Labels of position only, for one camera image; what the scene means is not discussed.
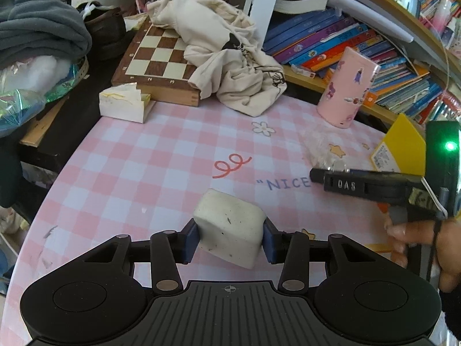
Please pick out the row of colourful picture books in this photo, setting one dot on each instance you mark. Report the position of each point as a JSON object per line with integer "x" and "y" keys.
{"x": 313, "y": 36}

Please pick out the grey fleece blanket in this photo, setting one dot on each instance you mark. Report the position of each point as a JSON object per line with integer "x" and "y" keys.
{"x": 39, "y": 29}

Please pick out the wooden chessboard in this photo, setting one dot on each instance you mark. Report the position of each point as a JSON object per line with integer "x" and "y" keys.
{"x": 155, "y": 61}

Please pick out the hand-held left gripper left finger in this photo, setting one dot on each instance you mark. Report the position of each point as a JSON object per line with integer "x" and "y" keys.
{"x": 190, "y": 241}

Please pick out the white foam block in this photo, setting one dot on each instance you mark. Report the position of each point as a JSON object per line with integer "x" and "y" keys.
{"x": 228, "y": 227}

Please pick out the pink checkered tablecloth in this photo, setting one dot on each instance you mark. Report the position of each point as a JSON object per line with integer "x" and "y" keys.
{"x": 144, "y": 158}

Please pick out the yellow cardboard box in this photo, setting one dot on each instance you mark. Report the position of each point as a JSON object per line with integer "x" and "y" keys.
{"x": 399, "y": 144}

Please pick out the pink sticker cylinder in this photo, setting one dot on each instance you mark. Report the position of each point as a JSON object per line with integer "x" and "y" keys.
{"x": 347, "y": 86}

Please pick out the person's right hand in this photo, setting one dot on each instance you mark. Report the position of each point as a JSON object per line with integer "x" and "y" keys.
{"x": 421, "y": 238}

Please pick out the clear plastic wrapper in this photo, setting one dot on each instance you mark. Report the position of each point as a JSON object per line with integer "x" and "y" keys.
{"x": 322, "y": 147}

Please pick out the white tissue box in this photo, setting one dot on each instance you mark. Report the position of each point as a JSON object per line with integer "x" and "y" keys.
{"x": 122, "y": 102}

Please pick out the pink white spray can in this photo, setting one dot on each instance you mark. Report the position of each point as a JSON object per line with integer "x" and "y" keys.
{"x": 443, "y": 14}

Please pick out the dark brown bag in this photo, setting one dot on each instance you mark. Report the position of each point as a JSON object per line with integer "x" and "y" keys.
{"x": 106, "y": 29}

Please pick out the cream cloth bag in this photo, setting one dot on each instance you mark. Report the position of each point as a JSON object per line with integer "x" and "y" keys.
{"x": 223, "y": 47}

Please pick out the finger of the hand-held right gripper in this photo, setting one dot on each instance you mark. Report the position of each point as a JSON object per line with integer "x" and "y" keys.
{"x": 345, "y": 184}
{"x": 360, "y": 173}

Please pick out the small white red box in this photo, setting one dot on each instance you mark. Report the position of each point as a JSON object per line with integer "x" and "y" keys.
{"x": 303, "y": 71}

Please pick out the iridescent plastic bag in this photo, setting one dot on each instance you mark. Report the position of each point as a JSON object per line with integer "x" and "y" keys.
{"x": 32, "y": 93}

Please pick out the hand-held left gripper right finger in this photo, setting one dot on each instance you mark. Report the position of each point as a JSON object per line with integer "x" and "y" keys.
{"x": 271, "y": 241}

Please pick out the flat white tablet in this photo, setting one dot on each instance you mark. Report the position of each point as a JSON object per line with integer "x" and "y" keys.
{"x": 371, "y": 18}

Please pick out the orange white small box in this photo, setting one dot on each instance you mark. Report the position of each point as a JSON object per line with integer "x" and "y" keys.
{"x": 370, "y": 98}

